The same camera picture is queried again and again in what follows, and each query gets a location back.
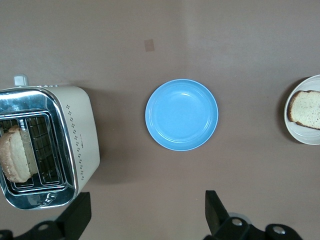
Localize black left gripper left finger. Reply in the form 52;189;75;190
0;191;92;240

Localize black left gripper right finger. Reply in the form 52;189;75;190
203;190;303;240

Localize toasted bread slice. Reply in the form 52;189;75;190
286;89;320;130
0;124;40;184

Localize blue plate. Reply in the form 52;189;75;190
144;78;219;152

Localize beige plate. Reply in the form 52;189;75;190
283;74;320;145

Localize beige chrome toaster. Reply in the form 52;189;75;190
0;73;101;211

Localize small brown tape patch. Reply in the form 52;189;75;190
144;38;155;53

